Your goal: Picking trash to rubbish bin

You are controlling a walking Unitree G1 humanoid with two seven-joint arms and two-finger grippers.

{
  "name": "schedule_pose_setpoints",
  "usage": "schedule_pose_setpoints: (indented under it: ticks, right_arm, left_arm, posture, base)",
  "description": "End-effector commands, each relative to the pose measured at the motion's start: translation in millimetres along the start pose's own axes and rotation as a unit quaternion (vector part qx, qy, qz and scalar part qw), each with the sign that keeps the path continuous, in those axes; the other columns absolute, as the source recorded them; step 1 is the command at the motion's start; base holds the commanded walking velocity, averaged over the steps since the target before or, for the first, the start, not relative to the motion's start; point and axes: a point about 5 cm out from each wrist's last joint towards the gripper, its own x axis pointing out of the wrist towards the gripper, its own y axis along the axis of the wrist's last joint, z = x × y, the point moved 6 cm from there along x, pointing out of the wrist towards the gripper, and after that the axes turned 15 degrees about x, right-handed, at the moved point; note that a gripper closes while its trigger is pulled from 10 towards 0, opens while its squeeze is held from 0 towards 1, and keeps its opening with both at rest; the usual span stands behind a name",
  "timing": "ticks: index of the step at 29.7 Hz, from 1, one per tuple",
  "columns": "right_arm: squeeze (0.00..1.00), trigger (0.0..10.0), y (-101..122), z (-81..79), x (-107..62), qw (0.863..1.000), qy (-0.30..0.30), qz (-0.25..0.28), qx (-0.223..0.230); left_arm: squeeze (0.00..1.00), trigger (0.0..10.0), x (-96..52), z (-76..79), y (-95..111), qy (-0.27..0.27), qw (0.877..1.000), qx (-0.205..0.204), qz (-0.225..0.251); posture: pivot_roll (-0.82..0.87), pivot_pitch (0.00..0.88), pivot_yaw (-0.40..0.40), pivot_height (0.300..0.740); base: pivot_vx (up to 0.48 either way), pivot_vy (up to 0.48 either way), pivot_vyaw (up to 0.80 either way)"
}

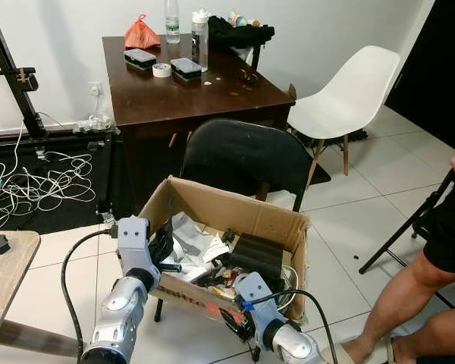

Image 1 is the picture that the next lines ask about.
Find orange plastic bag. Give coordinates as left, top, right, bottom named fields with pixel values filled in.
left=124, top=14, right=162, bottom=51

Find white grey paper trash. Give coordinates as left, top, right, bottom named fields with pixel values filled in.
left=162, top=212, right=230, bottom=275

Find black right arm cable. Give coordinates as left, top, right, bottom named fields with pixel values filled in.
left=261, top=289, right=331, bottom=364

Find dark brown wooden desk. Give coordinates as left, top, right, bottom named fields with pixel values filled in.
left=102, top=33, right=297, bottom=210

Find black fabric bag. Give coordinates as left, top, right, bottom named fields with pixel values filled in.
left=208, top=14, right=276, bottom=70

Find black tripod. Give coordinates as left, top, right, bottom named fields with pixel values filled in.
left=358, top=168, right=455, bottom=276

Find person bare leg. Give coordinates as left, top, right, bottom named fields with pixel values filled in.
left=386, top=306, right=455, bottom=364
left=340, top=249, right=450, bottom=364

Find white tape roll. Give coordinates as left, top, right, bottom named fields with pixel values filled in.
left=151, top=63, right=173, bottom=79

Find black ribbed box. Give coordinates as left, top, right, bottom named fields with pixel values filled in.
left=231, top=233, right=286, bottom=278

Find black stand pole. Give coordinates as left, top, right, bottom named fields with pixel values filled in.
left=0, top=0, right=49, bottom=140

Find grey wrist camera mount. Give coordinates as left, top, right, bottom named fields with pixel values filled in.
left=233, top=271, right=282, bottom=329
left=117, top=217, right=152, bottom=271

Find clear plastic water bottle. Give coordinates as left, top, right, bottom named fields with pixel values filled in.
left=164, top=0, right=181, bottom=45

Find colourful small rolls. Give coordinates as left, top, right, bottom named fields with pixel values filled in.
left=227, top=10, right=261, bottom=28

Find light wood table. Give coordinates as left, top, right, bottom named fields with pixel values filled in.
left=0, top=231, right=81, bottom=358

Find white shell chair wooden legs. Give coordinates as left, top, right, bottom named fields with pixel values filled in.
left=286, top=45, right=402, bottom=191

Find flat black case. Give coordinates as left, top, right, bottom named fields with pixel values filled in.
left=170, top=57, right=203, bottom=81
left=124, top=48, right=158, bottom=70

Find black shorts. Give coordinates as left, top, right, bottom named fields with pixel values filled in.
left=422, top=181, right=455, bottom=275

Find beige sandal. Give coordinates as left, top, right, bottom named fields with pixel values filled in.
left=384, top=336, right=412, bottom=364
left=338, top=340, right=381, bottom=364

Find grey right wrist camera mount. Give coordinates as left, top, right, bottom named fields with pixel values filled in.
left=233, top=271, right=282, bottom=329

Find black chair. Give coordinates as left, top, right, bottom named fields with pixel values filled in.
left=152, top=118, right=316, bottom=362

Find clear tumbler white lid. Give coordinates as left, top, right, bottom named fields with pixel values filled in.
left=190, top=8, right=211, bottom=74

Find black floor mat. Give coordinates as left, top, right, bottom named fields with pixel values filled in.
left=0, top=128, right=138, bottom=233

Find white cable tangle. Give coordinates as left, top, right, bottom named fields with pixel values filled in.
left=0, top=124, right=100, bottom=229

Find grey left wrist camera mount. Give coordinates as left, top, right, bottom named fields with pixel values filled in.
left=117, top=217, right=152, bottom=271

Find brown cardboard box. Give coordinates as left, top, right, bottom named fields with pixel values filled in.
left=136, top=175, right=311, bottom=324

